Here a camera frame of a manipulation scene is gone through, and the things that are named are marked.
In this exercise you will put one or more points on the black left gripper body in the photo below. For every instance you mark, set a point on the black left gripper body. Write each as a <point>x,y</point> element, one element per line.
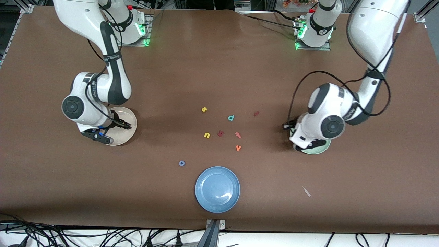
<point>290,125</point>

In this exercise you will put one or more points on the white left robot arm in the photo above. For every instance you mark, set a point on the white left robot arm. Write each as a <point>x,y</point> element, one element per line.
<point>374,27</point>

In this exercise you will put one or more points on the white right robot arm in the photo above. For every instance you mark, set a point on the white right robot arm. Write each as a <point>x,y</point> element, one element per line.
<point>89,20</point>

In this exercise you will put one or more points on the beige brown plate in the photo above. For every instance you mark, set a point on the beige brown plate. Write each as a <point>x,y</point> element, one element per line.
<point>125,138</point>

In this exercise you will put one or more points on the light green plate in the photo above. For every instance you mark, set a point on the light green plate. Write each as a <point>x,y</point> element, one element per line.
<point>320,150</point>

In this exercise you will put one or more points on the small white paper scrap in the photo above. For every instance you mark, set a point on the small white paper scrap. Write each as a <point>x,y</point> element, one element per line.
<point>306,191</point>

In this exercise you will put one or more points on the dark red foam letter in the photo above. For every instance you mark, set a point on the dark red foam letter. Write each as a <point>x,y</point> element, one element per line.
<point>220,133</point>

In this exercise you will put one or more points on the brown table cover sheet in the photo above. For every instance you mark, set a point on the brown table cover sheet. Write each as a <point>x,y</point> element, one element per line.
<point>219,68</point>

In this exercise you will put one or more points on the blue plate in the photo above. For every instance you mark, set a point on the blue plate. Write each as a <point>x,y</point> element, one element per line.
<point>217,189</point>

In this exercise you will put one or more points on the orange decorative object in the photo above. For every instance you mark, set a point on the orange decorative object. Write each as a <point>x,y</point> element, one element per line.
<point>295,2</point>

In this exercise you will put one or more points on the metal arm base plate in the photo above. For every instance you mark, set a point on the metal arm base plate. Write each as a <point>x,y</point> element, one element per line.
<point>146,37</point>
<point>298,46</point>

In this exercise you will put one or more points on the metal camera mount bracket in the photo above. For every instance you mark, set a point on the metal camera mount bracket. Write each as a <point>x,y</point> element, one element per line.
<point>213,233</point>

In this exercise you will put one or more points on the aluminium frame corner bracket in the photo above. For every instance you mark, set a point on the aluminium frame corner bracket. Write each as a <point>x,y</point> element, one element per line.
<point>420,17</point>
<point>27,9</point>

